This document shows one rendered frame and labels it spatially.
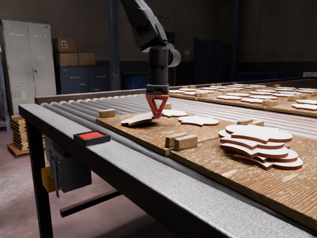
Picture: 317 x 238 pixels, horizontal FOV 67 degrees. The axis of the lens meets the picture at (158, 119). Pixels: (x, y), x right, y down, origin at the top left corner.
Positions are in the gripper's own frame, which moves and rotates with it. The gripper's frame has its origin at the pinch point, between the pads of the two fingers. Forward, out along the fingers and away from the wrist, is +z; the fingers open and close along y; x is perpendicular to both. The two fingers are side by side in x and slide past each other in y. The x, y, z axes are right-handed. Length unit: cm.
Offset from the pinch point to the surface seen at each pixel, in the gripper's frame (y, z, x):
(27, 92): -360, 45, -264
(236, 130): 21.2, -1.4, 18.8
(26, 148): -204, 95, -177
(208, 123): 0.4, 2.4, 16.2
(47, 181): -10, 31, -44
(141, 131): 8.9, 3.6, -3.9
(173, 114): -11.5, 2.8, 5.2
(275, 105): -39, 2, 53
